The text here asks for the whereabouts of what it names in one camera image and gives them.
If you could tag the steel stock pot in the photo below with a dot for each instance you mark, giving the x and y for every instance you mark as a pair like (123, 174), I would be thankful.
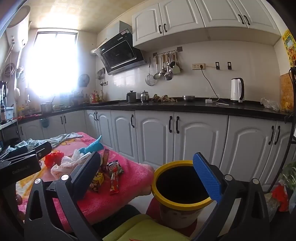
(46, 108)

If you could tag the black metal rack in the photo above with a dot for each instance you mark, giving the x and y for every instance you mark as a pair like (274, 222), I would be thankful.
(291, 129)

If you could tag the bright window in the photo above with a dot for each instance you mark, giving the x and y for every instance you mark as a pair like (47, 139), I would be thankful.
(53, 64)

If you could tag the black kitchen countertop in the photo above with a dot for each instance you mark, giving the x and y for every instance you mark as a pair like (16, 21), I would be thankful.
(185, 107)

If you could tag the orange cork wall panel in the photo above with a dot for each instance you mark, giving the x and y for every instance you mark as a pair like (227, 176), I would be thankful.
(286, 92)

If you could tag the teal hanging bin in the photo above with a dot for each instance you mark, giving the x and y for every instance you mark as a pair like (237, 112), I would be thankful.
(44, 123)

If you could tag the red plastic bag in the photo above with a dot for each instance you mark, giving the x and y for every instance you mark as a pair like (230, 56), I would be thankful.
(281, 197)

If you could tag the group of seasoning bottles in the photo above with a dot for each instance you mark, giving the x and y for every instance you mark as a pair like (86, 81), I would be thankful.
(94, 97)

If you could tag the light blue cloth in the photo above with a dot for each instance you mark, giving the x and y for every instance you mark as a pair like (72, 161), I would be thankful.
(62, 138)

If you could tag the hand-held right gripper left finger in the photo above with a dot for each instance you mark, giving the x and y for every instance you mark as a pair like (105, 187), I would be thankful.
(89, 171)

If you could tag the white paper wrapper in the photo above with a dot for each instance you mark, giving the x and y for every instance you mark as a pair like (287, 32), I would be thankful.
(60, 171)

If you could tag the bag of green vegetables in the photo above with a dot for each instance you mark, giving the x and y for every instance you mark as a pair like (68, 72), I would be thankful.
(289, 176)

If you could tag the metal teapot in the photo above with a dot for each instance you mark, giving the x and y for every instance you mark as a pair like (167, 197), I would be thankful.
(144, 97)

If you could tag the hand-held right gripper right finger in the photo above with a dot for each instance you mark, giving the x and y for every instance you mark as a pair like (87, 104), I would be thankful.
(205, 176)

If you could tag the yellow snack packet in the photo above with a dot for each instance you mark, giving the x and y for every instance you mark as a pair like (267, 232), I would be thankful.
(100, 178)

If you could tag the white electric kettle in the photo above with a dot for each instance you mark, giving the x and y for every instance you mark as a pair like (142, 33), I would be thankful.
(235, 91)

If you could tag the yellow wall poster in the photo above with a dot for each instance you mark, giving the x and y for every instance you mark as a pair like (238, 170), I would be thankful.
(290, 48)

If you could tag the beige wall power socket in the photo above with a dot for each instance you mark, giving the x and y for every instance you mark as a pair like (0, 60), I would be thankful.
(197, 66)

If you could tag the brown stick snack packet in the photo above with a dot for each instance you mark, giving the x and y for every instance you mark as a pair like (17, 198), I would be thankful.
(106, 160)

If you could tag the black range hood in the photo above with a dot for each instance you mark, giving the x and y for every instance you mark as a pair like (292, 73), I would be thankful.
(120, 53)

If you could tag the red wrapper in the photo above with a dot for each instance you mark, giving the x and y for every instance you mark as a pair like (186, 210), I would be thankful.
(52, 159)

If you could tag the white wall cabinets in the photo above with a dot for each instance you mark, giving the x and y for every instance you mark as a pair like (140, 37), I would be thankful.
(196, 18)

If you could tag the yellow-green pants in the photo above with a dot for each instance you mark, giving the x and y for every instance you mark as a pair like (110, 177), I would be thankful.
(143, 227)

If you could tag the long red snack packet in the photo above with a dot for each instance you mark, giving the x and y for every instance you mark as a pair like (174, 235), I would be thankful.
(113, 184)

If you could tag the pile of ginger roots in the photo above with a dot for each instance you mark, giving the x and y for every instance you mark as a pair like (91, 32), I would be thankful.
(161, 98)

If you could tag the clear plastic bag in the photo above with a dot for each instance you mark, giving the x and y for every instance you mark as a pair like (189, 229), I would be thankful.
(269, 104)

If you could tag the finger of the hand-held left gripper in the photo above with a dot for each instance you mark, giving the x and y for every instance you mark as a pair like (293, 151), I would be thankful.
(17, 150)
(41, 148)

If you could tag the teal knitted cloth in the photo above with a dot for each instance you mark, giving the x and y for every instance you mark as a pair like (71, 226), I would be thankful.
(93, 146)

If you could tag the black lidded pot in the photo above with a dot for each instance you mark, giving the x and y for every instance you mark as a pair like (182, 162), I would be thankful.
(131, 97)

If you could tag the red square snack packet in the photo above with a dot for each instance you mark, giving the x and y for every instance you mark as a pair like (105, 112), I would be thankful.
(115, 167)

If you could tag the metal bowl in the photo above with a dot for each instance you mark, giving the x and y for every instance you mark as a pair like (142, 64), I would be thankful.
(188, 98)

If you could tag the white water heater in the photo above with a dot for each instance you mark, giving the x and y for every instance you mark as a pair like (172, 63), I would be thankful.
(18, 30)

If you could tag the black microwave oven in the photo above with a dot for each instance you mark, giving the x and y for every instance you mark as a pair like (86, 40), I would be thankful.
(9, 134)

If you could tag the yellow-rimmed trash bin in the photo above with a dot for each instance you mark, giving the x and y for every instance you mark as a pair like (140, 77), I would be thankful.
(182, 204)

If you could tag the pink printed blanket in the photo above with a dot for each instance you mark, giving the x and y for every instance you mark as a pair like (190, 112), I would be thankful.
(129, 178)

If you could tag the small wall fan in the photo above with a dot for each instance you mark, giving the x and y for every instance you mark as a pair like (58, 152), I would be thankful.
(83, 80)

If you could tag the row of hanging kitchen utensils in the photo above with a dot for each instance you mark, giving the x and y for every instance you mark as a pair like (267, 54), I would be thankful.
(168, 67)

